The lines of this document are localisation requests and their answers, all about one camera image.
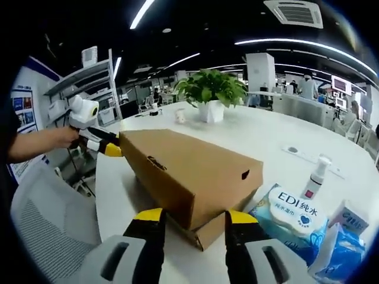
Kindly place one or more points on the long curved ceiling light strip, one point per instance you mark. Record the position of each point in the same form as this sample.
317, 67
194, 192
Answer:
311, 48

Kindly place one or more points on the ceiling air conditioner unit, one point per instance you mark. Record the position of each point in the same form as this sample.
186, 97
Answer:
296, 13

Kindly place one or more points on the brown cardboard shoe box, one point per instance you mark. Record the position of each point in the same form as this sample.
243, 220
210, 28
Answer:
183, 171

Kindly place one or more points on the small white device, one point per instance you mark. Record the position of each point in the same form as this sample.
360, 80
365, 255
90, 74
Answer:
154, 110

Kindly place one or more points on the straight ceiling light strip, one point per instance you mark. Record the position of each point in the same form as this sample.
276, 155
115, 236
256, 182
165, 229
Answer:
142, 14

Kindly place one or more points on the white square pillar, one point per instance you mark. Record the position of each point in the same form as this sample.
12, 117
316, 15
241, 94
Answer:
260, 71

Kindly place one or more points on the blue soft tissue pack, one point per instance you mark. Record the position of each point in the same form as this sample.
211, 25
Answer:
340, 254

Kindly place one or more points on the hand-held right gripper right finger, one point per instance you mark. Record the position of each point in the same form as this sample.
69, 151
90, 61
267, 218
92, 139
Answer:
245, 254

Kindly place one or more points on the person's left hand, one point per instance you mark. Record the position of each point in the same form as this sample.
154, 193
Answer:
66, 137

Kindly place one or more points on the white paper cup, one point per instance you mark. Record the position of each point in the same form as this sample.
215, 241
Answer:
180, 116

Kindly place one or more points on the white pump bottle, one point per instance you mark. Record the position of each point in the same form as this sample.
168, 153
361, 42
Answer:
314, 180

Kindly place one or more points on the grey mesh office chair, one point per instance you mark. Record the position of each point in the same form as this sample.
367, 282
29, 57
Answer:
53, 222

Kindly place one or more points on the blue white wall poster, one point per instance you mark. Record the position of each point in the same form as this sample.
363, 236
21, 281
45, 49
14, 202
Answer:
26, 109

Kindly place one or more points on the pink screen monitor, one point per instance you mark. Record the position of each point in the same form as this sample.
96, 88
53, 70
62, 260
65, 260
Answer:
340, 84

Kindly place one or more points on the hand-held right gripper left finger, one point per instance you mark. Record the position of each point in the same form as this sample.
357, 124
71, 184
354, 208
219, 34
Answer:
142, 251

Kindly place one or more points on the green potted plant white pot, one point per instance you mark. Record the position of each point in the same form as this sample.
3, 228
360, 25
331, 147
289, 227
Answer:
213, 85

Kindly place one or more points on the grey office partition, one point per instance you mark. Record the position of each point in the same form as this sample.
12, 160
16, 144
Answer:
299, 106

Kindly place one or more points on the small white carton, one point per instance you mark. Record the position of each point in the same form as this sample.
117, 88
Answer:
350, 219

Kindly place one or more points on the grey metal shelf rack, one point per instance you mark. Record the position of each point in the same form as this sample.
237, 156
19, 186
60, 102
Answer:
89, 83

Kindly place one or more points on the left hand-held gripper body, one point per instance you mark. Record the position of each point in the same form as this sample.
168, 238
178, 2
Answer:
84, 111

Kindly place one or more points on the soft wet wipes pack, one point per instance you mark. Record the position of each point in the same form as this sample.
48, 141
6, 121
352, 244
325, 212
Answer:
293, 213

